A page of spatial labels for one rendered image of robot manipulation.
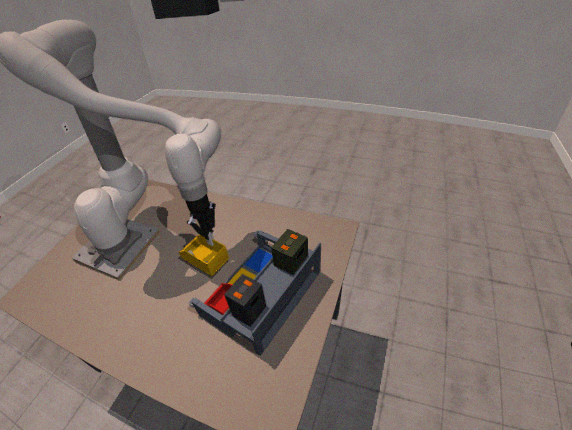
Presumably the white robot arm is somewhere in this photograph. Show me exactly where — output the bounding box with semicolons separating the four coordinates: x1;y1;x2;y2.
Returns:
0;20;221;265

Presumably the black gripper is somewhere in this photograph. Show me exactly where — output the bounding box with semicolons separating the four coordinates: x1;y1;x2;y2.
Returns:
185;194;216;246

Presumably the yellow bin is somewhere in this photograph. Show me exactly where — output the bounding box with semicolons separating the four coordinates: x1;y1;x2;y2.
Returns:
179;235;229;276

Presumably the red bin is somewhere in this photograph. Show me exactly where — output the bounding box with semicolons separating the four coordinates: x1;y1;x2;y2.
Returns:
205;283;232;315

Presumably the dark grey metal shelf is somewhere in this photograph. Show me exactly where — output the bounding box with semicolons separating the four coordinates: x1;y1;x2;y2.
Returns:
189;230;321;356

